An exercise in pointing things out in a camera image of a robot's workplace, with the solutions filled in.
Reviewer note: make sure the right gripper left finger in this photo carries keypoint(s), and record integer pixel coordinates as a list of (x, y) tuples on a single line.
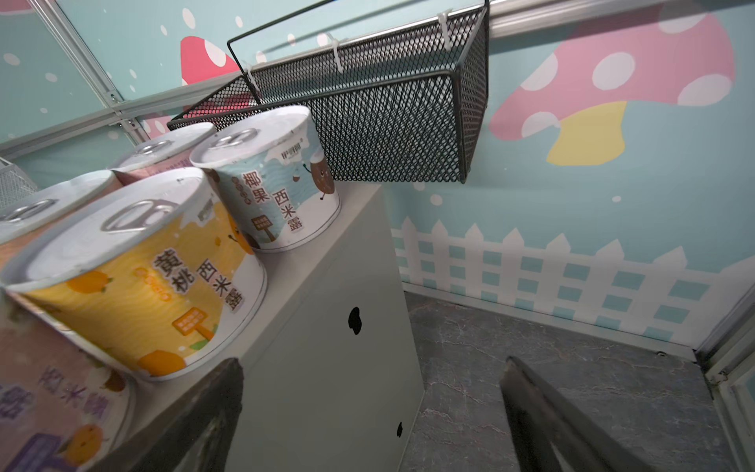
[(193, 434)]

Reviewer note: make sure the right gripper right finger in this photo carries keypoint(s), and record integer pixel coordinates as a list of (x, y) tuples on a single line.
[(546, 427)]

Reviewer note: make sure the pink front can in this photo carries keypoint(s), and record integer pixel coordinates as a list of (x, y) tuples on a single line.
[(61, 409)]

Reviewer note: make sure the yellow label can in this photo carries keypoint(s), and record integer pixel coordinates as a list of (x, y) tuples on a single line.
[(153, 275)]

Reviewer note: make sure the blue label can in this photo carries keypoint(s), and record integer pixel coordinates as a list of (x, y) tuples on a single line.
[(271, 173)]

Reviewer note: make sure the pink label can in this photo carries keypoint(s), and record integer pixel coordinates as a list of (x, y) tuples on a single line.
[(166, 152)]

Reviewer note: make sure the beige metal cabinet counter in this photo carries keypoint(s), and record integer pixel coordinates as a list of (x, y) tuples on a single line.
[(332, 380)]

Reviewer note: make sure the white wire wall basket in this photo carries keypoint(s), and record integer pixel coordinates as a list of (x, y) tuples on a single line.
[(15, 184)]

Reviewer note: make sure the black mesh wall basket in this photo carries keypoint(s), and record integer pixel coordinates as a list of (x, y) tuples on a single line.
[(403, 105)]

